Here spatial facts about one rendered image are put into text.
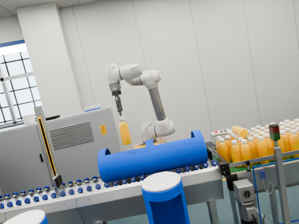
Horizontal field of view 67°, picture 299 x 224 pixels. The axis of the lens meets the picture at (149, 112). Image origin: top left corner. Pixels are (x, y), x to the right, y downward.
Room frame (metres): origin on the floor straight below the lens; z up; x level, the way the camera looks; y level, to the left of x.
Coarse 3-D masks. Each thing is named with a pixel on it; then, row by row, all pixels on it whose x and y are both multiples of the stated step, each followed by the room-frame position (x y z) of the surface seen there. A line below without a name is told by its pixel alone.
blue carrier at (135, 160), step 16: (160, 144) 1.79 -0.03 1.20; (176, 144) 1.76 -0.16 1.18; (192, 144) 1.75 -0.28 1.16; (112, 160) 1.76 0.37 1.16; (128, 160) 1.75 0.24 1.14; (144, 160) 1.74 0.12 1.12; (160, 160) 1.73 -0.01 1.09; (176, 160) 1.73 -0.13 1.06; (192, 160) 1.74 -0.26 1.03; (112, 176) 1.76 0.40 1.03; (128, 176) 1.78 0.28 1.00
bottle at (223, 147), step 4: (224, 140) 1.87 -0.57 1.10; (220, 144) 1.86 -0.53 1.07; (224, 144) 1.85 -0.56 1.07; (220, 148) 1.86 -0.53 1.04; (224, 148) 1.84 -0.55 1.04; (220, 152) 1.86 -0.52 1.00; (224, 152) 1.84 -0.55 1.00; (228, 152) 1.86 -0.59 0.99; (224, 156) 1.84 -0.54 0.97; (228, 156) 1.85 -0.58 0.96; (228, 160) 1.84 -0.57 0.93
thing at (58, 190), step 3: (54, 177) 1.88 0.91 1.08; (57, 177) 1.88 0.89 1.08; (60, 177) 1.91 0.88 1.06; (54, 180) 1.85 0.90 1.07; (57, 180) 1.85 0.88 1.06; (60, 180) 1.90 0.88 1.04; (54, 183) 1.85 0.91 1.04; (57, 183) 1.85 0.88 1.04; (60, 183) 1.89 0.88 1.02; (54, 186) 1.85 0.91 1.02; (57, 186) 1.85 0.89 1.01; (60, 186) 1.90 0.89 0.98; (57, 189) 1.85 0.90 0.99; (60, 189) 1.89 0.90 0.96; (63, 189) 1.94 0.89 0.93; (57, 192) 1.85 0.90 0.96; (57, 195) 1.85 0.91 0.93
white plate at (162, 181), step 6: (156, 174) 1.61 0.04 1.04; (162, 174) 1.59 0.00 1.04; (168, 174) 1.57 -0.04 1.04; (174, 174) 1.55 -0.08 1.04; (144, 180) 1.55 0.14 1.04; (150, 180) 1.53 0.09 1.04; (156, 180) 1.51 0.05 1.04; (162, 180) 1.49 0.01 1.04; (168, 180) 1.47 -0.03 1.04; (174, 180) 1.45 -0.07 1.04; (144, 186) 1.46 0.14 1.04; (150, 186) 1.44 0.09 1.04; (156, 186) 1.42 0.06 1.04; (162, 186) 1.40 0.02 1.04; (168, 186) 1.39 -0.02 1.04; (174, 186) 1.39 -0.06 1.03
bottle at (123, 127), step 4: (120, 120) 1.80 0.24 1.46; (124, 120) 1.80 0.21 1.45; (120, 124) 1.78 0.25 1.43; (124, 124) 1.77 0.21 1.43; (120, 128) 1.78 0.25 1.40; (124, 128) 1.77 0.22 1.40; (128, 128) 1.79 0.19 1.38; (120, 132) 1.79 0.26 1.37; (124, 132) 1.77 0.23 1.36; (128, 132) 1.78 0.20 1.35; (124, 136) 1.77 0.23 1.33; (128, 136) 1.77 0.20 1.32; (124, 140) 1.77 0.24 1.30; (128, 140) 1.77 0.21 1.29; (124, 144) 1.77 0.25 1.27
